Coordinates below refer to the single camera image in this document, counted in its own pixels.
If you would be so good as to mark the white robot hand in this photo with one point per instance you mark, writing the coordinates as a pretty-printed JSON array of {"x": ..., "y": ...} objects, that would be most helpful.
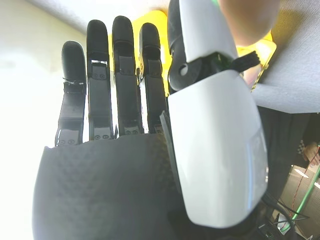
[{"x": 100, "y": 190}]

